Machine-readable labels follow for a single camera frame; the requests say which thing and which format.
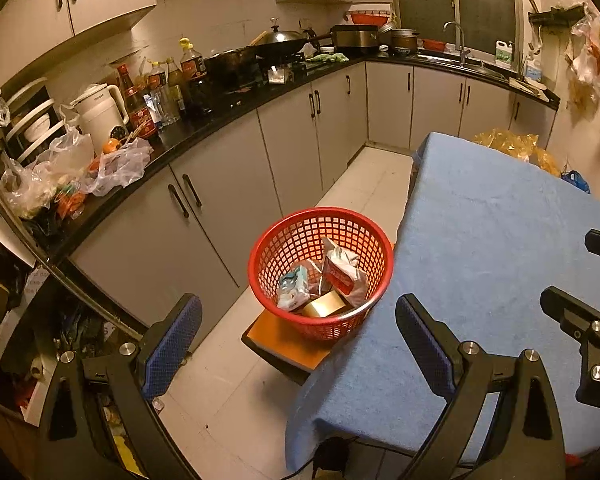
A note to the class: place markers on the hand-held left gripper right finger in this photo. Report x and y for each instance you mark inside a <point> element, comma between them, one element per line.
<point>425,350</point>

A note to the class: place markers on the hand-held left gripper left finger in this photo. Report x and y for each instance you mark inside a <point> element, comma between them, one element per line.
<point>172,345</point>

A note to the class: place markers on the gold box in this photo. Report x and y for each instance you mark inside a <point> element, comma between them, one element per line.
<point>325,304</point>

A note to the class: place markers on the red white snack packet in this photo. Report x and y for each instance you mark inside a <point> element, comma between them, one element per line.
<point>342,275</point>

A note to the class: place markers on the teal white packet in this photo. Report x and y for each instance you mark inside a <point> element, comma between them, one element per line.
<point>294,287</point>

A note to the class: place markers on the red plastic basket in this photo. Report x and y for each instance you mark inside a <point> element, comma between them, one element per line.
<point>300,230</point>

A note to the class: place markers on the blue bag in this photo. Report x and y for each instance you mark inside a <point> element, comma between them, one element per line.
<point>575,181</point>

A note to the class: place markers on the blue tablecloth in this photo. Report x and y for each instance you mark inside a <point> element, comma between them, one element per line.
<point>490,235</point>

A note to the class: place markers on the wooden stool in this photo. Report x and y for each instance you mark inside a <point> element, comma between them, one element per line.
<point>280,345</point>

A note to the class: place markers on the yellow plastic bag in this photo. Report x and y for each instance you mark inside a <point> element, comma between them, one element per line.
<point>515,147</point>

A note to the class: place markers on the cutting board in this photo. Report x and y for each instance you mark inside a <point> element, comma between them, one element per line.
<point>527,87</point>

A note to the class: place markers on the bundle of plastic bags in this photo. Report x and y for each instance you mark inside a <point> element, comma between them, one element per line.
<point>587,60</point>

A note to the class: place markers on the blue label detergent jug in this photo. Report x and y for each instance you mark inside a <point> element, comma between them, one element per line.
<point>533,69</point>

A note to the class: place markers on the grey kitchen base cabinets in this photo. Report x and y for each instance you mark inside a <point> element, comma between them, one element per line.
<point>240,160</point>

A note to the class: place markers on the orange fruit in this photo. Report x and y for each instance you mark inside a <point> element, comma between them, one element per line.
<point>111,146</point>

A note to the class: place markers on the plastic bag of groceries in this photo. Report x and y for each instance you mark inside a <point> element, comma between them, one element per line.
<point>40,180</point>

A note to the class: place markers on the green label detergent jug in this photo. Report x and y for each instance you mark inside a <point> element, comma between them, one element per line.
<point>503,55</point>

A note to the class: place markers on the black kitchen countertop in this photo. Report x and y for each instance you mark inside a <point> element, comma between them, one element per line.
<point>205,119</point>

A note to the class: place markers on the white electric kettle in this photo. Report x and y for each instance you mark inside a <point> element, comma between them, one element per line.
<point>97,120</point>

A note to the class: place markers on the row of sauce bottles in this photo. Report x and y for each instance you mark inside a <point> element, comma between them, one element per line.
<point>155,95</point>

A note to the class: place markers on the chrome kitchen faucet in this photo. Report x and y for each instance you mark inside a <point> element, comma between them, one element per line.
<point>460,40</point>

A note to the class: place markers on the red bowl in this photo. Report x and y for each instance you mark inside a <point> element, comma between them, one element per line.
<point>435,45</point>

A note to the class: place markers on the dish rack with bowls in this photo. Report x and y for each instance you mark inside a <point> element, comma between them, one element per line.
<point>32,120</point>

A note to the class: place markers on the metal cooking pot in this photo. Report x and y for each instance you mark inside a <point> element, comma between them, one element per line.
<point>405,41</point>

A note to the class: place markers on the black frying pan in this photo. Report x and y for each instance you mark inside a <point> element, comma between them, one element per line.
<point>232,62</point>

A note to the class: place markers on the green cloth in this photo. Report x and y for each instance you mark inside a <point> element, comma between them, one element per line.
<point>327,58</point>

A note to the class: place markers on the black rice cooker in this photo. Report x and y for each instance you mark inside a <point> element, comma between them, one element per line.
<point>355,39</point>

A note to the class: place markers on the black wok with lid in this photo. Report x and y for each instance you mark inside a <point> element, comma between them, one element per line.
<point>285,40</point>

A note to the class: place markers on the red plastic basin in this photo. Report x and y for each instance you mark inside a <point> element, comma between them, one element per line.
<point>367,17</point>

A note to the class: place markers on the black wall hook rack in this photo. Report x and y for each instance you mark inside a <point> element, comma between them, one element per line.
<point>555,14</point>

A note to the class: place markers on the large grey wall cabinet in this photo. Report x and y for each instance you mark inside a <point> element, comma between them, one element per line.
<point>70,5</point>

